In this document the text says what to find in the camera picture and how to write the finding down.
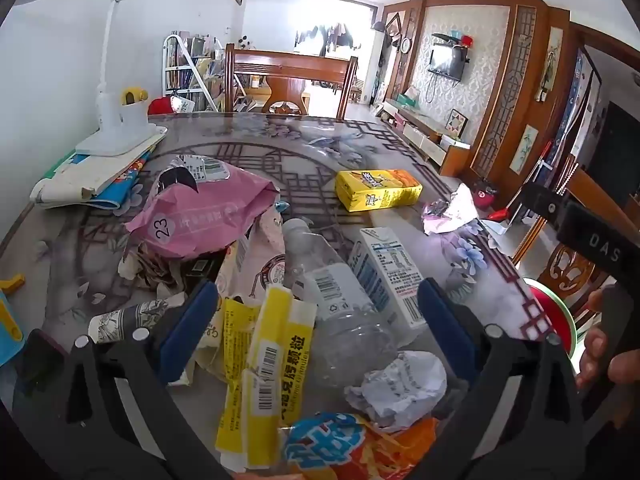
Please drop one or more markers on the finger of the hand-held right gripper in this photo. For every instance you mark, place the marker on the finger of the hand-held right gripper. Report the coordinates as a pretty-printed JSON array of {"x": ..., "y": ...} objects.
[{"x": 542, "y": 205}]

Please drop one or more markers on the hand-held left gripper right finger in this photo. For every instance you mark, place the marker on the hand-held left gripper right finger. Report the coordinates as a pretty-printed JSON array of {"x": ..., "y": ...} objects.
[{"x": 445, "y": 320}]

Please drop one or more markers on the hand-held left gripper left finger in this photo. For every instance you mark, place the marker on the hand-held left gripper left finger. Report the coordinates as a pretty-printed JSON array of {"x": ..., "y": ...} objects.
[{"x": 192, "y": 330}]

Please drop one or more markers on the floral paper tube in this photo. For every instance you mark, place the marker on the floral paper tube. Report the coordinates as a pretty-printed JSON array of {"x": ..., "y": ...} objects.
[{"x": 135, "y": 316}]

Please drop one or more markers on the yellow sachet packet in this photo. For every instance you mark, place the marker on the yellow sachet packet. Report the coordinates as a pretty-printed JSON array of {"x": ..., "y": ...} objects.
[
  {"x": 235, "y": 385},
  {"x": 280, "y": 350}
]

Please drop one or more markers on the white milk carton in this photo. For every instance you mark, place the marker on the white milk carton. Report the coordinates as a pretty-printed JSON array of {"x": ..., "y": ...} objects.
[{"x": 387, "y": 275}]

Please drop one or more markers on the white paper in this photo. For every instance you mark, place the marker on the white paper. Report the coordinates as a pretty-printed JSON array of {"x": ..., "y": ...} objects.
[{"x": 400, "y": 390}]

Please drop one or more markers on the beige printed snack wrapper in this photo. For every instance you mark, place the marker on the beige printed snack wrapper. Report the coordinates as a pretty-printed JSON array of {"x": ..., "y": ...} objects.
[{"x": 260, "y": 270}]

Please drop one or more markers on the pink white wrapper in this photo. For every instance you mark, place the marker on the pink white wrapper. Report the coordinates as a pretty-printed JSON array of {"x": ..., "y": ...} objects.
[{"x": 450, "y": 210}]

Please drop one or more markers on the pink snack bag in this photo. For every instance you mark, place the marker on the pink snack bag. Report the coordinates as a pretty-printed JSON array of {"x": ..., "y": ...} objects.
[{"x": 210, "y": 215}]

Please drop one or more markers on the clear plastic bottle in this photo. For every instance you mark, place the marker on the clear plastic bottle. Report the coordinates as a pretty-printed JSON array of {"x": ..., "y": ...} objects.
[{"x": 330, "y": 300}]

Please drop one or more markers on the yellow drink carton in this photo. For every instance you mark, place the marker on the yellow drink carton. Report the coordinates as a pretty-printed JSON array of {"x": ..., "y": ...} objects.
[{"x": 377, "y": 190}]

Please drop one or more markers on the printed silver snack packet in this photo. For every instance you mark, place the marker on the printed silver snack packet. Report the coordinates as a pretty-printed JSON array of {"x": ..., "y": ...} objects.
[{"x": 197, "y": 172}]

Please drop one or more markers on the orange blue snack wrapper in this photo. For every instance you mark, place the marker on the orange blue snack wrapper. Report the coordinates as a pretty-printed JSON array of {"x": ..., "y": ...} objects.
[{"x": 350, "y": 450}]

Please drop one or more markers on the person's right hand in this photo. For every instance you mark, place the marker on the person's right hand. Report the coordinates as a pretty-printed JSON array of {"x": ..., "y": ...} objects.
[{"x": 592, "y": 355}]

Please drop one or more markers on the carved wooden chair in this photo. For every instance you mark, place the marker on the carved wooden chair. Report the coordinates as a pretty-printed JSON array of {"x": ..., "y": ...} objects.
[{"x": 570, "y": 265}]

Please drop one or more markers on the red dustpan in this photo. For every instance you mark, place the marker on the red dustpan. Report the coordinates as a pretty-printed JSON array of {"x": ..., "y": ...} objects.
[{"x": 497, "y": 214}]

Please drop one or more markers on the red floor object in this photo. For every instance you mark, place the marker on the red floor object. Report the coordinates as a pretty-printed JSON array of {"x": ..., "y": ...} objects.
[{"x": 485, "y": 197}]

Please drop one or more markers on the red round stool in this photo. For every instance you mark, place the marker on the red round stool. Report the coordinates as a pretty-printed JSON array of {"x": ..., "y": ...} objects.
[{"x": 555, "y": 315}]

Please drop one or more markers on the framed geometric picture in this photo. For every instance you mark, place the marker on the framed geometric picture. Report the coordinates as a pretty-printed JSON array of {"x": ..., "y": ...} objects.
[{"x": 456, "y": 123}]

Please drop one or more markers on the long television cabinet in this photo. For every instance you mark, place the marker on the long television cabinet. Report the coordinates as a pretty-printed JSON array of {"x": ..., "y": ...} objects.
[{"x": 430, "y": 137}]

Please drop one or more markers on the small blue wrapper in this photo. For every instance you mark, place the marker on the small blue wrapper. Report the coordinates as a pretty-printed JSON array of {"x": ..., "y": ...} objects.
[{"x": 281, "y": 205}]

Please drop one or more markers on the dark flat object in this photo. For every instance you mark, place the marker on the dark flat object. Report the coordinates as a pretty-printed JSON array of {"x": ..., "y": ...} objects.
[{"x": 42, "y": 365}]

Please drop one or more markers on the blue toy phone holder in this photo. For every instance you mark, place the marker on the blue toy phone holder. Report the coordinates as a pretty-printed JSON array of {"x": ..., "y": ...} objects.
[{"x": 9, "y": 330}]

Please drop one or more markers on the white desk lamp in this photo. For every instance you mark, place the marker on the white desk lamp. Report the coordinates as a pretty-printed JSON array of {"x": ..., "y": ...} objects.
[{"x": 120, "y": 135}]

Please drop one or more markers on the white floor air conditioner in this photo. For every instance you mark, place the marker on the white floor air conditioner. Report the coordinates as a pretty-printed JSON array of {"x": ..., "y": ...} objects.
[{"x": 376, "y": 65}]

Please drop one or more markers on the small yellow object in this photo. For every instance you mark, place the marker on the small yellow object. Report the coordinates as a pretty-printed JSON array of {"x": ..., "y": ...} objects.
[{"x": 134, "y": 96}]

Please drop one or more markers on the white step ladder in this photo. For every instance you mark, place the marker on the white step ladder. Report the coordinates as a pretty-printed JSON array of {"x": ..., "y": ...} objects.
[{"x": 175, "y": 70}]

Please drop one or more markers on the tall wall scroll painting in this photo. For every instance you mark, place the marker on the tall wall scroll painting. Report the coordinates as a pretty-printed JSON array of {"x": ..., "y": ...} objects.
[{"x": 550, "y": 65}]

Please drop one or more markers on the wall television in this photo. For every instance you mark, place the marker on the wall television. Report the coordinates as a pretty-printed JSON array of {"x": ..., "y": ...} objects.
[{"x": 445, "y": 60}]

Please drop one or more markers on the round wall clock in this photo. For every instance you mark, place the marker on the round wall clock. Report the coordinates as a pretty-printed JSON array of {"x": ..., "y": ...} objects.
[{"x": 405, "y": 45}]

